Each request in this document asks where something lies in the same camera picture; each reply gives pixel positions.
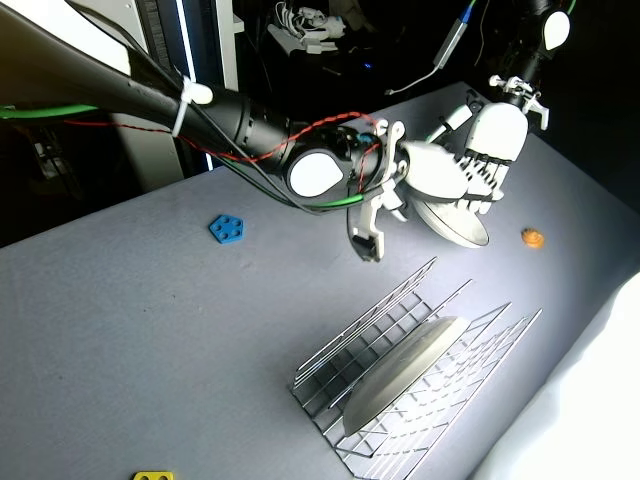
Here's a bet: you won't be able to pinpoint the blue pentagon block with holes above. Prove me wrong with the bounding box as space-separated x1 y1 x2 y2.
208 213 250 246

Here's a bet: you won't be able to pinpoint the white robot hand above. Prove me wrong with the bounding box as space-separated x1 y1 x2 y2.
424 101 530 202
389 141 490 222

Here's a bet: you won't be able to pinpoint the grey usb adapter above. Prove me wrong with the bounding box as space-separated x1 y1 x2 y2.
432 18 469 70

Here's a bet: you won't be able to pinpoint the white plate black rim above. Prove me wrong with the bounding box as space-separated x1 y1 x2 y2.
414 197 491 250
342 315 472 437

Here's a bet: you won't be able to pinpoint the thin white cable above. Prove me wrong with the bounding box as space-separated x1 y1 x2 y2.
384 64 441 97

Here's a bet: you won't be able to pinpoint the white spare robot hand parts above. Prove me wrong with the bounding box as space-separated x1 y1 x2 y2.
267 2 346 56

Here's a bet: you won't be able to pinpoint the wire dish rack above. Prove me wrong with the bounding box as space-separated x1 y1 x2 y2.
288 255 544 476

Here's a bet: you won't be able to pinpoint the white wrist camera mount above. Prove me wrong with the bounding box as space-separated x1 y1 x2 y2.
344 118 407 264
488 74 550 132

